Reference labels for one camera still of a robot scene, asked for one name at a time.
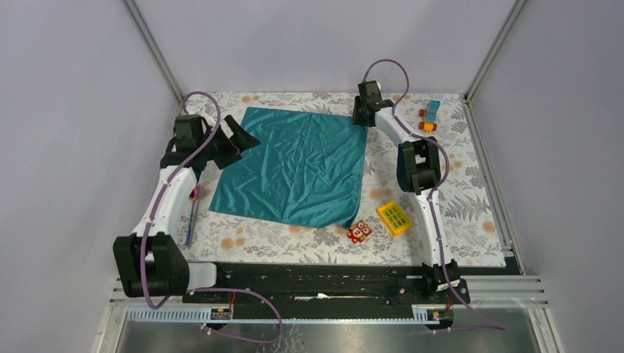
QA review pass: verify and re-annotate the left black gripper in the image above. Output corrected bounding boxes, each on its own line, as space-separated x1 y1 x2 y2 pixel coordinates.
197 115 259 168

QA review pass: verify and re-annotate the teal cloth napkin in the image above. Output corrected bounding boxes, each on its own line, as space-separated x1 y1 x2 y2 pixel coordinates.
210 107 368 228

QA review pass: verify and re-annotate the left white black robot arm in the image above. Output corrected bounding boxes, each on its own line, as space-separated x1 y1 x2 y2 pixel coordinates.
113 115 260 302

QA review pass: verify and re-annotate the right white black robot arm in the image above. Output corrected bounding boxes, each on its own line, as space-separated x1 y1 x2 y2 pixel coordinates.
352 81 461 303

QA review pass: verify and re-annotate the blue orange toy car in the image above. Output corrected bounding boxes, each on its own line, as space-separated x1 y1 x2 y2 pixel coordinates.
418 100 441 133

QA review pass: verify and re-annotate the yellow green toy brick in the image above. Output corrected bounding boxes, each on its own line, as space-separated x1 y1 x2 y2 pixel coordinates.
377 201 413 237

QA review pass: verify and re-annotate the red owl toy block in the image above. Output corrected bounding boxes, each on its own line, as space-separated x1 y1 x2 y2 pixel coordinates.
347 220 373 244

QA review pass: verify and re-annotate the blue handled utensil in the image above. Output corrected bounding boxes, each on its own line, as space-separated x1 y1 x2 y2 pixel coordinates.
185 199 199 246

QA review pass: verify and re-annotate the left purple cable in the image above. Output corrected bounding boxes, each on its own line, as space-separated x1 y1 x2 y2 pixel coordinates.
140 90 284 346

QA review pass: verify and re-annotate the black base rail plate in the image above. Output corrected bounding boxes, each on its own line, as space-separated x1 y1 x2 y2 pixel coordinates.
182 263 470 320

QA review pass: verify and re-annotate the slotted cable duct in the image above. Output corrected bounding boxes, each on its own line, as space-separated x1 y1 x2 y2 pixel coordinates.
127 304 454 326

